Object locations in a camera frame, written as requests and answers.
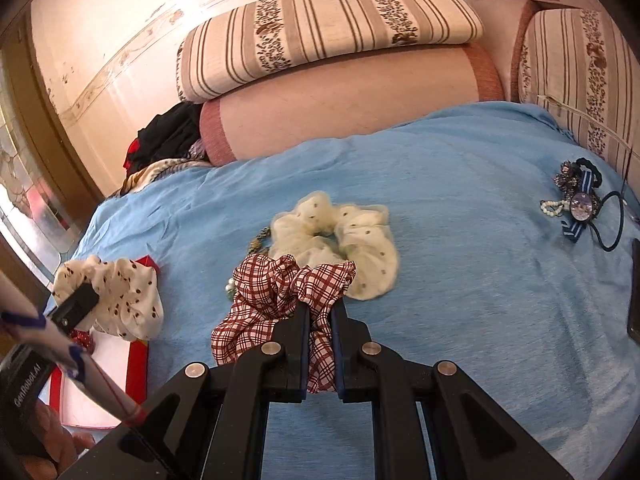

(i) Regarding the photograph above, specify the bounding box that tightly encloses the thick black hair tie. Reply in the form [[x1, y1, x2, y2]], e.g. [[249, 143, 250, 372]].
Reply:
[[575, 157, 608, 182]]

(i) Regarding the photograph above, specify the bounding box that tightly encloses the blue blanket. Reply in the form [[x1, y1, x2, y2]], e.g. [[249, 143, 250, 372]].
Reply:
[[47, 101, 640, 480]]

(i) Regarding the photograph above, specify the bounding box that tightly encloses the white dark-dotted scrunchie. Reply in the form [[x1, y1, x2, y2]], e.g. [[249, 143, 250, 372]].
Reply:
[[52, 255, 165, 342]]

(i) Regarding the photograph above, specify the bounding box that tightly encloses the black phone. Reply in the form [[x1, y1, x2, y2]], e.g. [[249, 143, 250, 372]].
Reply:
[[626, 237, 640, 346]]

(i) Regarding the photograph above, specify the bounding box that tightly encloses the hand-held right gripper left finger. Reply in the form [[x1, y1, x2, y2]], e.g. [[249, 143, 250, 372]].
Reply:
[[57, 302, 311, 480]]

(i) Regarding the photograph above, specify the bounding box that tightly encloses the thin black hair elastic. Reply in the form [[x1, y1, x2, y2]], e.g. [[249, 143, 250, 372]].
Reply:
[[590, 190, 628, 252]]

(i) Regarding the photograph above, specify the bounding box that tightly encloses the person's left hand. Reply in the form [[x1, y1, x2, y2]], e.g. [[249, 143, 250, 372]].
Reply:
[[30, 402, 98, 473]]

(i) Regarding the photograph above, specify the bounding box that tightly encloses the gold bead bracelet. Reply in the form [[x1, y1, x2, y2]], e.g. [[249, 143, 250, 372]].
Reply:
[[248, 226, 273, 261]]

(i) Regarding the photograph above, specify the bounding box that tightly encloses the long striped floral cushion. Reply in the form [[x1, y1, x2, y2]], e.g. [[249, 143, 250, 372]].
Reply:
[[177, 0, 485, 103]]

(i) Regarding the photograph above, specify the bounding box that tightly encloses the black clothes pile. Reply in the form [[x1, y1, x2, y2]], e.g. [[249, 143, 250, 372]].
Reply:
[[136, 101, 203, 171]]

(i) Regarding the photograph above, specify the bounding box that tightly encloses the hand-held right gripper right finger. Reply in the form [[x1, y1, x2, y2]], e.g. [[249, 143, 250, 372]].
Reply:
[[331, 301, 576, 480]]

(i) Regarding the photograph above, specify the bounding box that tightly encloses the thin white cable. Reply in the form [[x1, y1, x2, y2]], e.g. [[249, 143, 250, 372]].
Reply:
[[545, 95, 633, 181]]

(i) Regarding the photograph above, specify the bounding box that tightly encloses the square striped floral cushion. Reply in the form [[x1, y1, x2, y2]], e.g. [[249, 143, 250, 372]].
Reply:
[[517, 7, 640, 181]]

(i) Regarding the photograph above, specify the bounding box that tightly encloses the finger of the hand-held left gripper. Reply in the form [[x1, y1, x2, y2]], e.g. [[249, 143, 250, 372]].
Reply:
[[51, 284, 101, 333]]

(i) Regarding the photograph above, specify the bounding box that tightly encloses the red box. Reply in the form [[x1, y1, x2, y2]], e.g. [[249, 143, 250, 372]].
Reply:
[[37, 255, 161, 431]]

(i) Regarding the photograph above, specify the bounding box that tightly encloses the red plaid scrunchie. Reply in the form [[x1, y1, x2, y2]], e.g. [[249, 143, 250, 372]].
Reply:
[[211, 254, 357, 395]]

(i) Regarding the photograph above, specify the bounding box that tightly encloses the beige patterned cloth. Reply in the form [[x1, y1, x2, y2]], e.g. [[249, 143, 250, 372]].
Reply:
[[120, 157, 213, 196]]

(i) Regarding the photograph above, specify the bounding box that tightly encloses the wooden door with stained glass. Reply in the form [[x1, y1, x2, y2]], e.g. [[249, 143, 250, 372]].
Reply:
[[0, 35, 106, 311]]

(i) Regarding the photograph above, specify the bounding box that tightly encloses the blue striped ribbon hair tie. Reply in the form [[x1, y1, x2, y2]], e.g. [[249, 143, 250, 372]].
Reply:
[[559, 170, 601, 245]]

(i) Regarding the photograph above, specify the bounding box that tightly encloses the dark flower hair ornament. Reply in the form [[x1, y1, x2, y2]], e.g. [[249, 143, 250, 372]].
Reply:
[[554, 160, 583, 195]]

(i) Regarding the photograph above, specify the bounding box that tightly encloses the cream dotted organza scrunchie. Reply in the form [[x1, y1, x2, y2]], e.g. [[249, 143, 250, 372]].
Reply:
[[270, 191, 401, 302]]

